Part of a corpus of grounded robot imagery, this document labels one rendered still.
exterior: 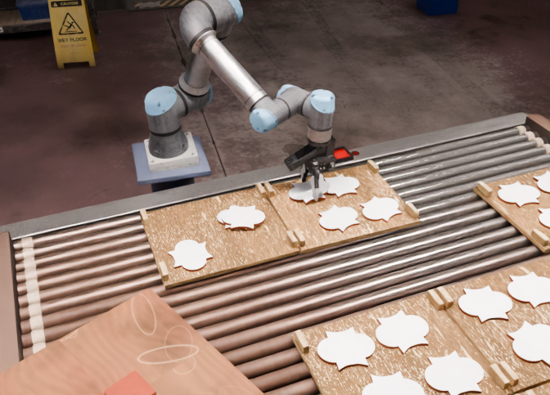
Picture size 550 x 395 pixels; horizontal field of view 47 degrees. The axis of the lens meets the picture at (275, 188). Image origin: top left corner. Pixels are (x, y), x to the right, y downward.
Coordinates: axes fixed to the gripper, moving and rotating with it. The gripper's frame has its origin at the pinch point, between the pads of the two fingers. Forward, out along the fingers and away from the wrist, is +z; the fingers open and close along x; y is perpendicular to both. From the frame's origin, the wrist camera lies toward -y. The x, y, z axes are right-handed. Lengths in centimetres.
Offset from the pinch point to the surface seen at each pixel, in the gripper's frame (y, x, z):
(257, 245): -24.3, -19.0, 2.5
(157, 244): -52, -8, 4
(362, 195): 16.7, -7.1, 0.6
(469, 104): 211, 180, 86
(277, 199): -10.3, 0.9, 1.9
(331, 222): 0.4, -17.7, 0.3
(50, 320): -85, -27, 7
